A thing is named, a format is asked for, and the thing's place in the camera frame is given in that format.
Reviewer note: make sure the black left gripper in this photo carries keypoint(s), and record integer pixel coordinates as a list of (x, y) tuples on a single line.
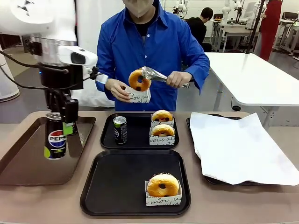
[(60, 79)]

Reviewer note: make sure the black green Pepsi can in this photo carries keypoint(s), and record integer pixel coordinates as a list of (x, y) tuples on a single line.
[(120, 131), (55, 144), (76, 130)]

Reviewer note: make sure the white printed paper donut box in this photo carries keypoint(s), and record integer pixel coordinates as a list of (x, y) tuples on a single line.
[(140, 96)]

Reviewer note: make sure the silver metal tongs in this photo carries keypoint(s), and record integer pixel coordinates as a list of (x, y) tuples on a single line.
[(154, 74)]

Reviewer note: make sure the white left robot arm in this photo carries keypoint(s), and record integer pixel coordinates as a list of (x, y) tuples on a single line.
[(35, 14)]

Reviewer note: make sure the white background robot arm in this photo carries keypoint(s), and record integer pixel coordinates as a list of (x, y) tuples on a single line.
[(181, 7), (230, 9)]

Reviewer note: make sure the person's right forearm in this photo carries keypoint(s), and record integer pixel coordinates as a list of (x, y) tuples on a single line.
[(101, 70)]

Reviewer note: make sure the person's left forearm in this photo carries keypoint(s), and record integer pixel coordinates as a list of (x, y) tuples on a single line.
[(199, 72)]

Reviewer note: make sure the person's right hand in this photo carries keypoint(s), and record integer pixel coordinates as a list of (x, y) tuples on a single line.
[(115, 89)]

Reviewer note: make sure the person's left hand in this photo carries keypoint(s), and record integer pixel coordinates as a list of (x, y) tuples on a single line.
[(178, 79)]

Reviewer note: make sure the white panel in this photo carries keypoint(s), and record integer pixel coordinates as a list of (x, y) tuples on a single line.
[(86, 98)]

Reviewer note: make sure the brown plastic serving tray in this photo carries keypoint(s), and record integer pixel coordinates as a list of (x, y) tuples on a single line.
[(23, 163)]

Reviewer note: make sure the black plastic serving tray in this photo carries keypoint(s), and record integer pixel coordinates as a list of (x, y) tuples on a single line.
[(121, 182), (215, 181), (135, 130)]

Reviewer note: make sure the donut in rear paper box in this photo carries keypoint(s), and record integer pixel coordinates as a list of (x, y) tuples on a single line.
[(162, 124)]

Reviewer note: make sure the donut in paper box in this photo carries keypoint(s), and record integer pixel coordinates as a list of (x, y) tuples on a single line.
[(163, 201), (162, 124), (162, 140)]

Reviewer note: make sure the donut in middle paper box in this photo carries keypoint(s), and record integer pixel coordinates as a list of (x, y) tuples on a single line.
[(162, 140)]

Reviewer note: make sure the person in blue shirt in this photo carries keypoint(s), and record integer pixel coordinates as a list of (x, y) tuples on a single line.
[(158, 46)]

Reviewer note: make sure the donut in front paper box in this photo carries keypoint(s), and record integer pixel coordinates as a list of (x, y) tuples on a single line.
[(163, 201)]

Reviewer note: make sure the seated person in black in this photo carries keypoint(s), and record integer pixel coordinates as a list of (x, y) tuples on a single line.
[(198, 28)]

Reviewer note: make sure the white paper sheet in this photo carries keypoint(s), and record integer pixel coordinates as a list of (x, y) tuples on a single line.
[(233, 149)]

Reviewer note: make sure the white background work table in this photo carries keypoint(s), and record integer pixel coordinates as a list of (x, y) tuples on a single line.
[(233, 31)]

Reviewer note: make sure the large white table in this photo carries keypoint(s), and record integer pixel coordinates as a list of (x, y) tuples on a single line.
[(257, 77)]

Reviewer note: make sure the black tripod pole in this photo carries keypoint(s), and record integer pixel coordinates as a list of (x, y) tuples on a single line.
[(255, 28)]

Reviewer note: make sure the person in red apron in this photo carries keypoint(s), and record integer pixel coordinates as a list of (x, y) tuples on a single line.
[(269, 28)]

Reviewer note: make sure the white background desk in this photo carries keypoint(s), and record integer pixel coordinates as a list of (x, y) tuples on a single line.
[(288, 23)]

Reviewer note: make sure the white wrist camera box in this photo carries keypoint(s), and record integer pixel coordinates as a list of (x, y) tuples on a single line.
[(88, 56)]

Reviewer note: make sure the white round pedestal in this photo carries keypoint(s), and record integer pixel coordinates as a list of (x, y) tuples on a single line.
[(7, 86)]

